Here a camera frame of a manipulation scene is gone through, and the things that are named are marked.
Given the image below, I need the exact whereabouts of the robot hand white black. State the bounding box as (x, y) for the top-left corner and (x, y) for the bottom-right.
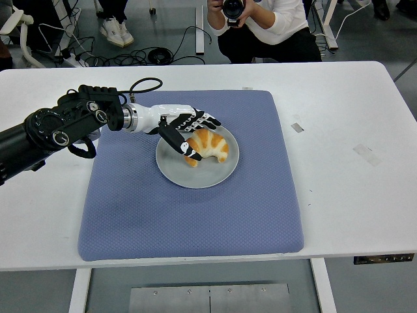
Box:
(134, 103), (222, 162)

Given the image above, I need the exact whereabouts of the person's left hand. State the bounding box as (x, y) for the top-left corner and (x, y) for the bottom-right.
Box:
(239, 0), (265, 29)

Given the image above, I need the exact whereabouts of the person's right hand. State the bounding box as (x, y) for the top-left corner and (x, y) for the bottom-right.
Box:
(207, 0), (226, 16)

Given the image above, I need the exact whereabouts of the croissant bread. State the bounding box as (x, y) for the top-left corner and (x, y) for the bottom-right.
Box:
(184, 128), (230, 168)

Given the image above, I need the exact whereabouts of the person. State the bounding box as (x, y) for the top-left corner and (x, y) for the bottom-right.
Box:
(207, 0), (323, 65)
(371, 0), (417, 21)
(96, 0), (135, 49)

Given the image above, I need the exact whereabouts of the grey round plate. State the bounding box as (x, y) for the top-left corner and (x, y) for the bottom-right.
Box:
(155, 125), (240, 189)

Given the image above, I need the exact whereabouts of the blue quilted mat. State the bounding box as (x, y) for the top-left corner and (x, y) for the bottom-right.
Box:
(77, 89), (306, 262)

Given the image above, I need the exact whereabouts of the white power strip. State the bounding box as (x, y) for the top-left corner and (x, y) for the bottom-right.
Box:
(61, 48), (86, 68)

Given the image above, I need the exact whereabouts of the white office chair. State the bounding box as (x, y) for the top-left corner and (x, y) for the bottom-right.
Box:
(0, 8), (46, 69)

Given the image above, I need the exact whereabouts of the long grey tape piece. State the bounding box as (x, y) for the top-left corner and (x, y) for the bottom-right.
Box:
(352, 143), (382, 167)

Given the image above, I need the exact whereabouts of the grey metal plate with screws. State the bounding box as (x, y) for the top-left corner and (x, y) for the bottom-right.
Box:
(128, 283), (291, 313)

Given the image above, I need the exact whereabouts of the white table leg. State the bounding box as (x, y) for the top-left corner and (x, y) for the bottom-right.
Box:
(68, 269), (92, 313)
(309, 258), (338, 313)

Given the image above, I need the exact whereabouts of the black table control panel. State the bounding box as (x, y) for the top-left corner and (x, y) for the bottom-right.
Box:
(354, 253), (415, 265)

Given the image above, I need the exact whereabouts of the black photo camera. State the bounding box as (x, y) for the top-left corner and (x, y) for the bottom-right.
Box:
(222, 0), (246, 27)

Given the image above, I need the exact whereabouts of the grey metal floor rail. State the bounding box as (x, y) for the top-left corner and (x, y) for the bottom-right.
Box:
(195, 5), (206, 55)

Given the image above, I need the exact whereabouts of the black floor cable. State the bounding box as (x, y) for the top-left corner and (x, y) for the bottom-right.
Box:
(175, 25), (213, 65)

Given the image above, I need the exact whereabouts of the coiled black cable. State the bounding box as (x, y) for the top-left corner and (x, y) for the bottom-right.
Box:
(147, 47), (174, 65)

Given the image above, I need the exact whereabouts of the white desk foot frame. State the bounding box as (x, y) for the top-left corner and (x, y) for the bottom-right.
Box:
(317, 0), (339, 50)

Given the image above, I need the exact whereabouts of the white floor cable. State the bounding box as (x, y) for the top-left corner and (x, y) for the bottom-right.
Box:
(335, 0), (372, 38)

